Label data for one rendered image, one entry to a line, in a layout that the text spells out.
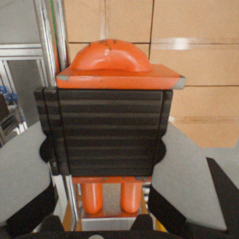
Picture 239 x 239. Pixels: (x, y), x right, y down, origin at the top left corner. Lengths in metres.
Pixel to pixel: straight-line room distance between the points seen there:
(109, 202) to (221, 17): 0.88
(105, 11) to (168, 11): 0.27
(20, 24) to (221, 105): 1.42
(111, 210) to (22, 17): 1.42
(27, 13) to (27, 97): 0.57
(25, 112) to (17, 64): 0.35
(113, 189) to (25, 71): 1.17
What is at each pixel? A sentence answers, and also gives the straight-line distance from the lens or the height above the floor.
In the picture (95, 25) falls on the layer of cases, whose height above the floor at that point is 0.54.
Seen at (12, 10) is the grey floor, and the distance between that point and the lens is 1.52.
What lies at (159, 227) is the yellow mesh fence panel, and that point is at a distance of 1.71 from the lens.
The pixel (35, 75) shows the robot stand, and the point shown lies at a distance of 1.29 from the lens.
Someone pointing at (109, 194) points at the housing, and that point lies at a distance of 0.21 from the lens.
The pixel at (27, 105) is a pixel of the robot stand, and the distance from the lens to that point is 1.39.
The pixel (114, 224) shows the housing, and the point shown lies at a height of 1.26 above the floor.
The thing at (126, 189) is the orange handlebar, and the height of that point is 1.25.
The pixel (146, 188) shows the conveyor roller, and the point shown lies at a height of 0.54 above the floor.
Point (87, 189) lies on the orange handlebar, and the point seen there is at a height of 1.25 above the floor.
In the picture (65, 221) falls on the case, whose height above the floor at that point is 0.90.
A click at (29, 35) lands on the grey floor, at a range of 1.48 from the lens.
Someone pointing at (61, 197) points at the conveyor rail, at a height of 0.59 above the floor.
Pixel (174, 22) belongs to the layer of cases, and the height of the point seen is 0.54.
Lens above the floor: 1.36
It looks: 63 degrees down
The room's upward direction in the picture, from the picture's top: 175 degrees clockwise
